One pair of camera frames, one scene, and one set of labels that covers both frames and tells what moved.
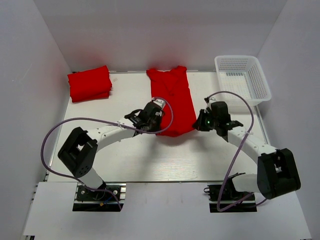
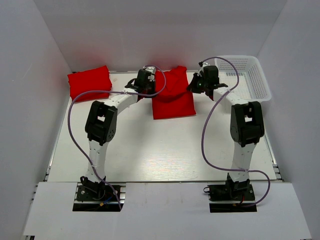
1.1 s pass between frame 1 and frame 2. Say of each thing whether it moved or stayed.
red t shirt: moved
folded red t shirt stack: stayed
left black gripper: moved
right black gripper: moved
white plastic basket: stayed
